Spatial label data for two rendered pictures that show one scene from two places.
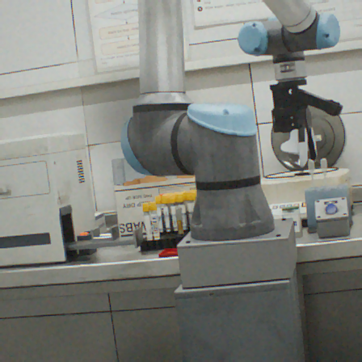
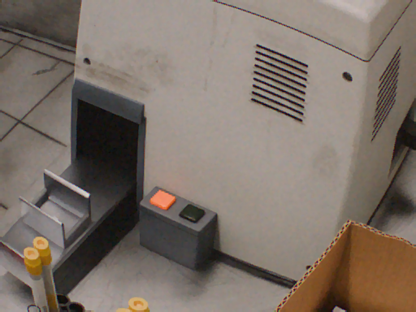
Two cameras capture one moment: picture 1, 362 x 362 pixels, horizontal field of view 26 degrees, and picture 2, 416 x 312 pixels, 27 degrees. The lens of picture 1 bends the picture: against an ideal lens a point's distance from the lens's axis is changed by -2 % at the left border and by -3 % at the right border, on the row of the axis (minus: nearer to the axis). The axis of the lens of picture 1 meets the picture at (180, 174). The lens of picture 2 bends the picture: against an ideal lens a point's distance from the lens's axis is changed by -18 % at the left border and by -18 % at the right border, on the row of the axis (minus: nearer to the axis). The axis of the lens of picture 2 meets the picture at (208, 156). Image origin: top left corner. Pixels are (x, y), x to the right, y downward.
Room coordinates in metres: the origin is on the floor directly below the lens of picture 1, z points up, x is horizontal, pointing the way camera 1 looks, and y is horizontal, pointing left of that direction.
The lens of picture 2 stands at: (2.16, -0.37, 1.50)
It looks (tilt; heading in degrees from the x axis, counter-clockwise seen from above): 39 degrees down; 106
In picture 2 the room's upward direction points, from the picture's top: 5 degrees clockwise
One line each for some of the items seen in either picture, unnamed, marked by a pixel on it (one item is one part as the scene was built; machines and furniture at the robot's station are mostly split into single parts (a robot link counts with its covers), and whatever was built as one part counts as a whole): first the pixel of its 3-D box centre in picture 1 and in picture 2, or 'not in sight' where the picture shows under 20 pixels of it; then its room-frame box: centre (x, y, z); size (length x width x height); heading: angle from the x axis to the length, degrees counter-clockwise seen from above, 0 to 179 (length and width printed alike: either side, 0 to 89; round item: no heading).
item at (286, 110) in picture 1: (292, 107); not in sight; (1.88, -0.28, 1.17); 0.09 x 0.08 x 0.12; 71
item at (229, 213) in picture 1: (230, 204); not in sight; (1.45, -0.08, 1.00); 0.15 x 0.15 x 0.10
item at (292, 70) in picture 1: (290, 72); not in sight; (1.87, -0.28, 1.25); 0.08 x 0.08 x 0.05
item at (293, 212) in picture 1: (292, 221); not in sight; (1.82, -0.24, 0.91); 0.05 x 0.04 x 0.07; 169
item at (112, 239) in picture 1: (96, 238); (67, 203); (1.87, 0.21, 0.92); 0.21 x 0.07 x 0.05; 79
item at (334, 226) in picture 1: (332, 216); not in sight; (1.74, -0.32, 0.92); 0.13 x 0.07 x 0.08; 169
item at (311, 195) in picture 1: (328, 208); not in sight; (1.86, -0.33, 0.92); 0.10 x 0.07 x 0.10; 71
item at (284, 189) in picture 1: (303, 195); not in sight; (2.10, -0.31, 0.94); 0.30 x 0.24 x 0.12; 160
